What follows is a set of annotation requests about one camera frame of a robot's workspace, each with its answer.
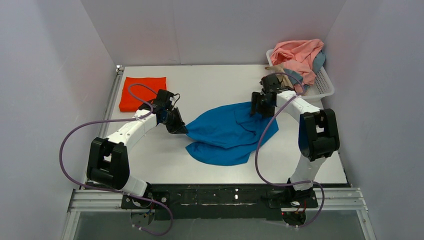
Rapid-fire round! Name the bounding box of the pink t shirt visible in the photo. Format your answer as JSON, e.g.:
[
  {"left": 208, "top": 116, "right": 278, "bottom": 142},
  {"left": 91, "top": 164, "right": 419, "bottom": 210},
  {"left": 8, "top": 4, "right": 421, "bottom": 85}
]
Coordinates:
[{"left": 270, "top": 38, "right": 325, "bottom": 94}]

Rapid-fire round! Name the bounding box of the folded orange t shirt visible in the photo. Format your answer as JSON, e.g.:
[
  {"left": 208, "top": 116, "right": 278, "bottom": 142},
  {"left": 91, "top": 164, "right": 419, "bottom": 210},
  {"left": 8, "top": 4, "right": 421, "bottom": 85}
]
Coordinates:
[{"left": 118, "top": 77, "right": 167, "bottom": 113}]

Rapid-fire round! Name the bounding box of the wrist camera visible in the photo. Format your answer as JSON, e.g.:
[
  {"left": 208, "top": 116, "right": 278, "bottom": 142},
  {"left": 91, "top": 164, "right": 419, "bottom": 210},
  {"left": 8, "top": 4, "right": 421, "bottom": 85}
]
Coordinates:
[
  {"left": 154, "top": 89, "right": 175, "bottom": 109},
  {"left": 259, "top": 74, "right": 294, "bottom": 94}
]

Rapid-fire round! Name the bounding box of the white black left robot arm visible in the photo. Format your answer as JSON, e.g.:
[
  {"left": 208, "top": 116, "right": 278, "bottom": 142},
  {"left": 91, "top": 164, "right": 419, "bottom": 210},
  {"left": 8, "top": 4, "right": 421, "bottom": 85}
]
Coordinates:
[{"left": 86, "top": 107, "right": 189, "bottom": 197}]

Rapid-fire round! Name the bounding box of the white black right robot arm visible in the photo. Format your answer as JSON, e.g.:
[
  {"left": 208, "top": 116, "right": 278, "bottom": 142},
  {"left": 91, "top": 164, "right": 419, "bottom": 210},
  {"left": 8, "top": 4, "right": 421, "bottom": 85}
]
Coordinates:
[{"left": 250, "top": 90, "right": 340, "bottom": 191}]

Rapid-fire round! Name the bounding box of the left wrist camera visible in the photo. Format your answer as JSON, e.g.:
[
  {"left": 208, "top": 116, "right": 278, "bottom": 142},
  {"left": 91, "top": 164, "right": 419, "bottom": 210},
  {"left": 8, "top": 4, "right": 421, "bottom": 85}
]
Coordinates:
[{"left": 154, "top": 89, "right": 175, "bottom": 109}]

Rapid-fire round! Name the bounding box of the beige t shirt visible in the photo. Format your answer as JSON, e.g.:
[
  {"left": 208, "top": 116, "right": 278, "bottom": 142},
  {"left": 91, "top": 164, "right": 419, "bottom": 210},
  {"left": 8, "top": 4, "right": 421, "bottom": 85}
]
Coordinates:
[{"left": 264, "top": 64, "right": 303, "bottom": 89}]

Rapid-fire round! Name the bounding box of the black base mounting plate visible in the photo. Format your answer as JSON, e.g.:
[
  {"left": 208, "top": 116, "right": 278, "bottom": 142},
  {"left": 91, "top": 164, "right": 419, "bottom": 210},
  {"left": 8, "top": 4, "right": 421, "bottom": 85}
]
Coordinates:
[{"left": 121, "top": 183, "right": 319, "bottom": 221}]

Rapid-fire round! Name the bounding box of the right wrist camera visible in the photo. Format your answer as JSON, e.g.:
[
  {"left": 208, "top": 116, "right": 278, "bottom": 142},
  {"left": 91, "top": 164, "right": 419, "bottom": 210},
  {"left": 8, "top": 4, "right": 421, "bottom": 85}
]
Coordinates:
[{"left": 259, "top": 74, "right": 294, "bottom": 94}]

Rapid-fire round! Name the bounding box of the grey blue t shirt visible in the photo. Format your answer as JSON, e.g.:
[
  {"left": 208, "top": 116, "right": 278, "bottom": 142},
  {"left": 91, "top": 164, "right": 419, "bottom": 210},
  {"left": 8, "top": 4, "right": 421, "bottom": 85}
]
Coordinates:
[{"left": 283, "top": 51, "right": 326, "bottom": 93}]

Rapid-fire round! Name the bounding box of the white plastic laundry basket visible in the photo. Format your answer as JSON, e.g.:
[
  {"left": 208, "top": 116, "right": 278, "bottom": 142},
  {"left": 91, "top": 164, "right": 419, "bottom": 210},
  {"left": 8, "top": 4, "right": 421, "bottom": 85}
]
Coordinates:
[{"left": 266, "top": 49, "right": 335, "bottom": 102}]

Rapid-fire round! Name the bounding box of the aluminium frame rail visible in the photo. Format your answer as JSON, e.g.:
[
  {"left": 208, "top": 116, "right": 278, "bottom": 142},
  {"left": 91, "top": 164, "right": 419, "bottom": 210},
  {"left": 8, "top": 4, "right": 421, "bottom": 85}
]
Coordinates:
[{"left": 61, "top": 187, "right": 376, "bottom": 240}]

